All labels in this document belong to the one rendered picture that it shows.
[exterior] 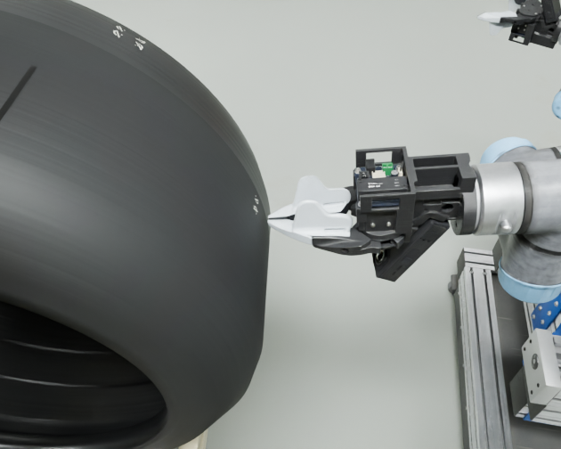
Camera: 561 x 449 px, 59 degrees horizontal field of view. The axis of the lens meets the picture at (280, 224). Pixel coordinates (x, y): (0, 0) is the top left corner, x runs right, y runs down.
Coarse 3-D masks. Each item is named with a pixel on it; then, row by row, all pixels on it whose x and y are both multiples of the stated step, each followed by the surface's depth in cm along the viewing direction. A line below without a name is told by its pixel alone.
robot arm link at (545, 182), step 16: (544, 160) 50; (560, 160) 49; (528, 176) 48; (544, 176) 48; (560, 176) 48; (528, 192) 48; (544, 192) 47; (560, 192) 47; (528, 208) 48; (544, 208) 48; (560, 208) 47; (528, 224) 49; (544, 224) 49; (560, 224) 49; (528, 240) 53; (544, 240) 51; (560, 240) 50
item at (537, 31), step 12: (528, 0) 128; (516, 12) 127; (528, 12) 125; (540, 12) 124; (528, 24) 127; (540, 24) 126; (552, 24) 124; (516, 36) 130; (528, 36) 128; (540, 36) 128; (552, 36) 126; (552, 48) 128
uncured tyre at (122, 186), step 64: (0, 0) 41; (64, 0) 45; (0, 64) 36; (64, 64) 39; (128, 64) 43; (0, 128) 33; (64, 128) 35; (128, 128) 39; (192, 128) 45; (0, 192) 32; (64, 192) 33; (128, 192) 36; (192, 192) 41; (256, 192) 54; (0, 256) 32; (64, 256) 34; (128, 256) 36; (192, 256) 39; (256, 256) 50; (0, 320) 79; (64, 320) 37; (128, 320) 38; (192, 320) 40; (256, 320) 48; (0, 384) 74; (64, 384) 76; (128, 384) 75; (192, 384) 46; (0, 448) 63; (64, 448) 63; (128, 448) 59
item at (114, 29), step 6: (114, 24) 46; (108, 30) 44; (114, 30) 45; (120, 30) 45; (126, 30) 46; (114, 36) 44; (120, 36) 45; (126, 36) 45; (132, 36) 46; (126, 42) 45; (132, 42) 45; (138, 42) 46; (144, 42) 47; (138, 48) 45; (144, 48) 46
